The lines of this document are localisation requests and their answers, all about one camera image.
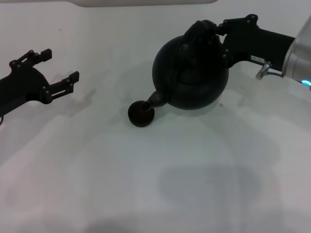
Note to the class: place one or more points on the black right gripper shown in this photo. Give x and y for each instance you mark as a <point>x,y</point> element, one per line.
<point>255,46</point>

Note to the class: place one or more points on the black round teapot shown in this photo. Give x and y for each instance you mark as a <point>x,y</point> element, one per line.
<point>194,80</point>

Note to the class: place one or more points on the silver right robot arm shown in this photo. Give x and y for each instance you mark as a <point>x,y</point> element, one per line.
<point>297,65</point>

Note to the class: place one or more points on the small dark teacup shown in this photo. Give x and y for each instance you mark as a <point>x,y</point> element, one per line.
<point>139,119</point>

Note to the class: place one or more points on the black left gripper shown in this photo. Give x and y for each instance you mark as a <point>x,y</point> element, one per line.
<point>19,89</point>

